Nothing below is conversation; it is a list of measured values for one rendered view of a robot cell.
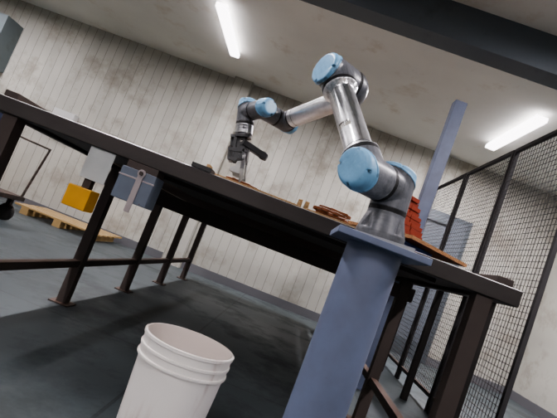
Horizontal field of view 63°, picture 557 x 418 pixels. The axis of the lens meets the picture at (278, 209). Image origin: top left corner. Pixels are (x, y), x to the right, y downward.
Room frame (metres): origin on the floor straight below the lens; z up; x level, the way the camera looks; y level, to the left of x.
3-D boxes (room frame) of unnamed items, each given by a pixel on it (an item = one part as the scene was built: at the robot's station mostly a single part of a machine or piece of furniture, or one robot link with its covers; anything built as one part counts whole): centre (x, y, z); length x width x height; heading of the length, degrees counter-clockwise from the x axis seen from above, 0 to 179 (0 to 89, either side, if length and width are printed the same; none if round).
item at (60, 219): (6.42, 2.63, 0.06); 1.26 x 0.86 x 0.11; 86
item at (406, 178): (1.36, -0.30, 1.05); 0.13 x 0.12 x 0.14; 129
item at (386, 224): (1.37, -0.31, 0.93); 0.15 x 0.15 x 0.10
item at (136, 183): (1.68, 0.51, 0.77); 0.14 x 0.11 x 0.18; 86
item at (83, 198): (1.69, 0.69, 0.74); 0.09 x 0.08 x 0.24; 86
